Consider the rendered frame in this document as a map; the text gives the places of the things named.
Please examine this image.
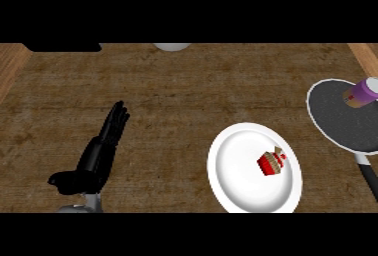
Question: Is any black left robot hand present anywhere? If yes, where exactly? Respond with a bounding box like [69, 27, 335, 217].
[47, 100, 131, 196]

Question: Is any white round plate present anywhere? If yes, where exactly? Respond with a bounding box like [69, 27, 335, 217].
[206, 122, 304, 214]

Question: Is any dark grey frying pan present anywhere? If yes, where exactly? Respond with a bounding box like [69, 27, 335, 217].
[305, 78, 378, 202]

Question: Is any purple-lidded brown can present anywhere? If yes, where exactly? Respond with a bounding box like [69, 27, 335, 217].
[341, 76, 378, 109]

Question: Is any black appliance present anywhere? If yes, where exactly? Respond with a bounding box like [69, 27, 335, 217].
[20, 43, 103, 53]

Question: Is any white round object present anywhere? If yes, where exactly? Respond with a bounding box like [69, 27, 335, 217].
[152, 43, 191, 52]

